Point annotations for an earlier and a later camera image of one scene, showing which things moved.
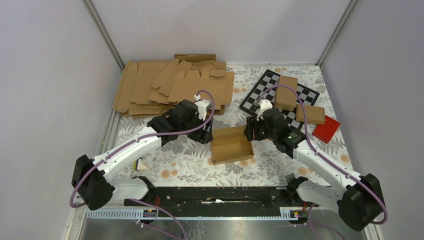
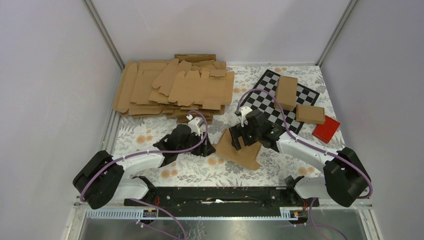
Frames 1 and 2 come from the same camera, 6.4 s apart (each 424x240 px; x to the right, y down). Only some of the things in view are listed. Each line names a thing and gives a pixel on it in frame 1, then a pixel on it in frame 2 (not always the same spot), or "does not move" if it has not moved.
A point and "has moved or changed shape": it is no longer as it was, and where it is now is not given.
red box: (324, 132) does not move
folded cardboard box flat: (315, 115) does not move
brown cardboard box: (230, 144) has moved or changed shape
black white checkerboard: (265, 89) does not move
